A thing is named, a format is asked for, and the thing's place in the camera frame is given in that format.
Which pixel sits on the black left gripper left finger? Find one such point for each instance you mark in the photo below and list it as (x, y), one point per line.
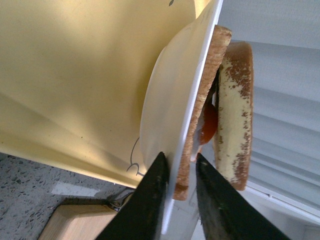
(141, 217)

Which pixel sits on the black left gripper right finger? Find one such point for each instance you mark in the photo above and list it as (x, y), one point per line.
(224, 213)

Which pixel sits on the bread slice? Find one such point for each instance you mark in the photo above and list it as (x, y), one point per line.
(219, 41)
(232, 142)

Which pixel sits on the fried egg toy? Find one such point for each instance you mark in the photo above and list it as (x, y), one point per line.
(205, 130)

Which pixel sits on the white round plate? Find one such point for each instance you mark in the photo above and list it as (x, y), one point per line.
(170, 97)

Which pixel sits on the wooden cutting board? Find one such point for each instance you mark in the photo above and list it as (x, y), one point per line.
(78, 219)

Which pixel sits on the yellow bear tray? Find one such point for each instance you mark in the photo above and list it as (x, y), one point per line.
(73, 78)

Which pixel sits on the grey curtain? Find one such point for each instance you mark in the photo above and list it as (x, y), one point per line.
(285, 40)

